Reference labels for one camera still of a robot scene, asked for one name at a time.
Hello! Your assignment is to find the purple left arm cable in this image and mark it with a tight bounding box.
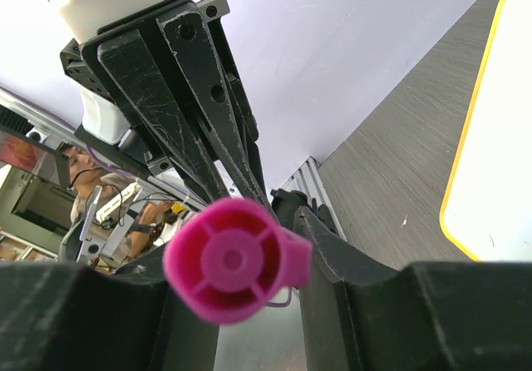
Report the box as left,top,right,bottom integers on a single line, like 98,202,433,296
265,287,293,308

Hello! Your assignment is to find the person in background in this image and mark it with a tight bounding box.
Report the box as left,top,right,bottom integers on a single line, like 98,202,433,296
59,143,172,261

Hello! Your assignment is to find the orange-framed whiteboard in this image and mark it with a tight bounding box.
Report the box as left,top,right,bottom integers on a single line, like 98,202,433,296
439,0,531,262

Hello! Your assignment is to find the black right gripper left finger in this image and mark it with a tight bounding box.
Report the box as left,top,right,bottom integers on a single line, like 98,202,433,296
1,260,219,370

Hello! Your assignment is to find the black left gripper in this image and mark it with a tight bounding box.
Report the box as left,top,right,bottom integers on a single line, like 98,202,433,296
60,0,268,205

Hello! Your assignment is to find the pink-capped whiteboard marker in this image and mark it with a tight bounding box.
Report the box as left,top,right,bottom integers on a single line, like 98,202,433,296
162,198,313,325

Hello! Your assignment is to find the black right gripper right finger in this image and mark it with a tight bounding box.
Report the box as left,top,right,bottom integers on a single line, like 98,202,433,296
293,207,531,370

